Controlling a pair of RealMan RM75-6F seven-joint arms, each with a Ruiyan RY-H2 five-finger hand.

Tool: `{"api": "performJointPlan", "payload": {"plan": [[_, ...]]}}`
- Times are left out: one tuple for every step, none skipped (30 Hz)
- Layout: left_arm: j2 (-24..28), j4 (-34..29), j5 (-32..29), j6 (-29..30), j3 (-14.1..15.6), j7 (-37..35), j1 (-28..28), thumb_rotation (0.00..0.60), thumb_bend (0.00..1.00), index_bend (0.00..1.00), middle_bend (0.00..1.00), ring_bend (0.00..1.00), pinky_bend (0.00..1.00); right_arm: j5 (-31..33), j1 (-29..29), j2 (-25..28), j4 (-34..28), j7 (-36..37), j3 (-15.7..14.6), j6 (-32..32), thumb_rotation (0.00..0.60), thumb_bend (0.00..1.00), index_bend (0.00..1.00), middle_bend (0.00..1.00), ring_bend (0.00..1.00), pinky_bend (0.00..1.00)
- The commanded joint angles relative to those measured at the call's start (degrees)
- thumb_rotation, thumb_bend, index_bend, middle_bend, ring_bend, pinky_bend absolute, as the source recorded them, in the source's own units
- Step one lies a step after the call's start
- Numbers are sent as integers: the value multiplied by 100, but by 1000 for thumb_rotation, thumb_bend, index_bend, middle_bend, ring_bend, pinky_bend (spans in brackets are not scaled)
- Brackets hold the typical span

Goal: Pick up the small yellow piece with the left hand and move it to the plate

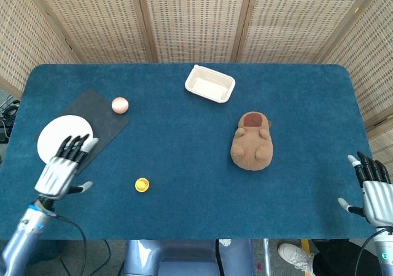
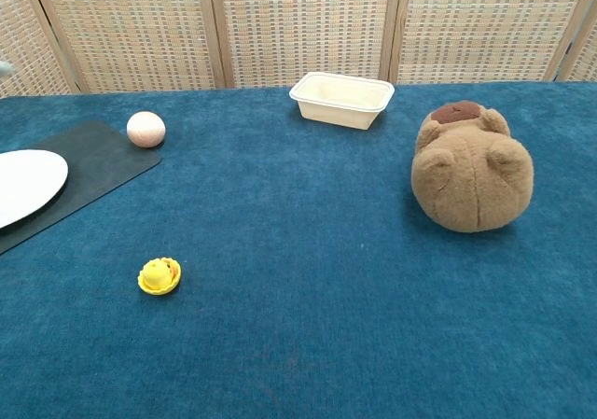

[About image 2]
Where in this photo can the woven folding screen panel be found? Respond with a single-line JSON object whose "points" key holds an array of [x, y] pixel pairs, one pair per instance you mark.
{"points": [[23, 32], [585, 55], [485, 22], [130, 27], [303, 22]]}

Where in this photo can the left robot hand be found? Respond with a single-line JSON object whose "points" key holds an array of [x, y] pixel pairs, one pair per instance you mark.
{"points": [[4, 67]]}

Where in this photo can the black rectangular mat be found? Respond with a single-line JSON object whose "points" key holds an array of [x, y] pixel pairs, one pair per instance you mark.
{"points": [[102, 157]]}

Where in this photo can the cream rectangular plastic container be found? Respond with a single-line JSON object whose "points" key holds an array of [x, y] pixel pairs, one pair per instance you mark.
{"points": [[340, 108]]}

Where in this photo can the pale pink textured ball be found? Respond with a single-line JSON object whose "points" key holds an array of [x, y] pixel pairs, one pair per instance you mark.
{"points": [[146, 129]]}

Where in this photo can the blue velvet tablecloth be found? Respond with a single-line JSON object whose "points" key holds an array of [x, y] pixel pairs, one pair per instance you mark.
{"points": [[298, 297]]}

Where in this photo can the yellow scalloped cup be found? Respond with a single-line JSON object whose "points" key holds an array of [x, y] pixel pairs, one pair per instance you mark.
{"points": [[148, 288]]}

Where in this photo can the small yellow toy piece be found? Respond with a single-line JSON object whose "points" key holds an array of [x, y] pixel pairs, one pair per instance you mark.
{"points": [[155, 274]]}

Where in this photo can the white oval plate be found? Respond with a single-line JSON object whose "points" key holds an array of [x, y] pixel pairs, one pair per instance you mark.
{"points": [[23, 183]]}

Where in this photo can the brown plush bear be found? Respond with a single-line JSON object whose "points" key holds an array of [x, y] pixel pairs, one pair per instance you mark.
{"points": [[471, 181]]}

